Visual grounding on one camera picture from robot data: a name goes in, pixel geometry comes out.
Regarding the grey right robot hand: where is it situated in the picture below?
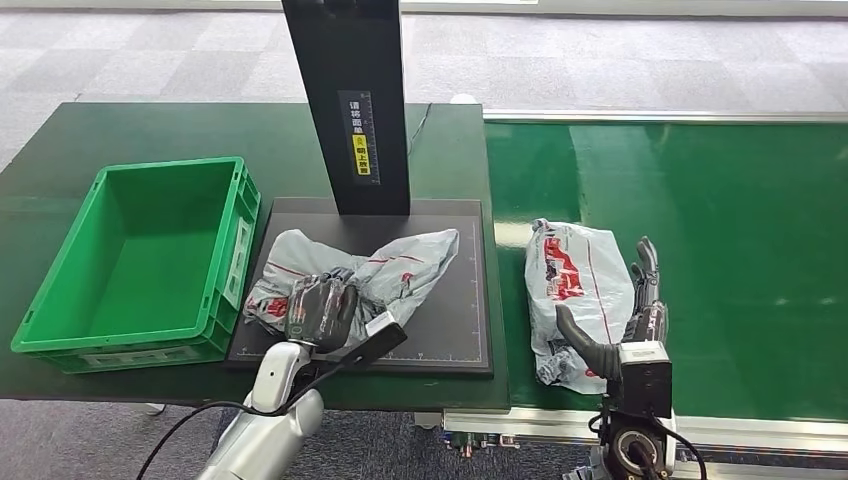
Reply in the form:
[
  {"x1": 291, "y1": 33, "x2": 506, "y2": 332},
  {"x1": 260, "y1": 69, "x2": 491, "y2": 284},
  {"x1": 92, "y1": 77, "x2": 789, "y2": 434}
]
[{"x1": 554, "y1": 236, "x2": 670, "y2": 383}]

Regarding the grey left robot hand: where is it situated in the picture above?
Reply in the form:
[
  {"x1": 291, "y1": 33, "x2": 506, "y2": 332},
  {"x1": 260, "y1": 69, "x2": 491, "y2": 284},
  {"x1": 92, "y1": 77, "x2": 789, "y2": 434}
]
[{"x1": 284, "y1": 270, "x2": 360, "y2": 354}]

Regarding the grey red-print courier package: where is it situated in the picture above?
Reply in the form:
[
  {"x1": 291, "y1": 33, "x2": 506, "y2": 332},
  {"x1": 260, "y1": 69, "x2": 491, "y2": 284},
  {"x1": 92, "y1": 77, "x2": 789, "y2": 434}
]
[
  {"x1": 523, "y1": 218, "x2": 637, "y2": 396},
  {"x1": 242, "y1": 227, "x2": 461, "y2": 350}
]

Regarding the green conveyor belt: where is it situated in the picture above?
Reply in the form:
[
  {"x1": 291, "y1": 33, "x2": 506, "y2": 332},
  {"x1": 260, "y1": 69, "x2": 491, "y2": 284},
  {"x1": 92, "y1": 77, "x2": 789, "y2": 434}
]
[{"x1": 484, "y1": 120, "x2": 848, "y2": 423}]

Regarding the conveyor terminal block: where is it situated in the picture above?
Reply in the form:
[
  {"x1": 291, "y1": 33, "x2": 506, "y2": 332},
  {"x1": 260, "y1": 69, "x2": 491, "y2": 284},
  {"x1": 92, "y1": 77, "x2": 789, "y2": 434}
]
[{"x1": 445, "y1": 431, "x2": 523, "y2": 460}]

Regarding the black inbound scanner machine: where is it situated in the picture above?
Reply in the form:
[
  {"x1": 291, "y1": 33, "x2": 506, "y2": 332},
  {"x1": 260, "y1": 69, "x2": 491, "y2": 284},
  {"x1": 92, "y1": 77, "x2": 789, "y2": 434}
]
[{"x1": 225, "y1": 0, "x2": 496, "y2": 380}]

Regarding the green plastic crate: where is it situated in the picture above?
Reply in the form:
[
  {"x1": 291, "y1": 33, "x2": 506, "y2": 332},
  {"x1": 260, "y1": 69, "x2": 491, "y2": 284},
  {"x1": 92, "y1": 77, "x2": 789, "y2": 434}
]
[{"x1": 10, "y1": 156, "x2": 262, "y2": 376}]

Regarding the dark green table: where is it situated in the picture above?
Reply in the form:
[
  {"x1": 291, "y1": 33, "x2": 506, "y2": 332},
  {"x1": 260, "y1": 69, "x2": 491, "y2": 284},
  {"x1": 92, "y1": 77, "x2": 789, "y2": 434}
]
[{"x1": 0, "y1": 101, "x2": 511, "y2": 413}]

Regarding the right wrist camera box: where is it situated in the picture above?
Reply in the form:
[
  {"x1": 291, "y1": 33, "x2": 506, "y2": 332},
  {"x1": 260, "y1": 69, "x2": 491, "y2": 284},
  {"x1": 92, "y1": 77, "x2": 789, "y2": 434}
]
[{"x1": 616, "y1": 341, "x2": 674, "y2": 420}]

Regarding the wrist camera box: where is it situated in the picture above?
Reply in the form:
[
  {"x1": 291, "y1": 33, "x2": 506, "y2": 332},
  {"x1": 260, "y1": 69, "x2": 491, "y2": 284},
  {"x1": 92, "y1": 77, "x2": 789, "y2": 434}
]
[
  {"x1": 344, "y1": 312, "x2": 409, "y2": 373},
  {"x1": 616, "y1": 341, "x2": 674, "y2": 420}
]

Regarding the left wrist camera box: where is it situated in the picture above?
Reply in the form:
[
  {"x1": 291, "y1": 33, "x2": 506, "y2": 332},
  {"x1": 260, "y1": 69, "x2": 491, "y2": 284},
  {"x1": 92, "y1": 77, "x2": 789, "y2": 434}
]
[{"x1": 344, "y1": 312, "x2": 409, "y2": 373}]

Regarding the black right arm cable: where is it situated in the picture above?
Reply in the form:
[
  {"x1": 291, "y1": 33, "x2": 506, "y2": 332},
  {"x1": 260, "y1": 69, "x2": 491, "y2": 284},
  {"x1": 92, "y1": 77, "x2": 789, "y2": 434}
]
[{"x1": 652, "y1": 420, "x2": 709, "y2": 480}]

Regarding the thin black machine cable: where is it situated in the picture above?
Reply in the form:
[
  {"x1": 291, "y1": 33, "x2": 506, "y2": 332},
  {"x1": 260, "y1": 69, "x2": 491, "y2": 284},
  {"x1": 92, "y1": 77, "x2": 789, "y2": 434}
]
[{"x1": 407, "y1": 102, "x2": 434, "y2": 158}]

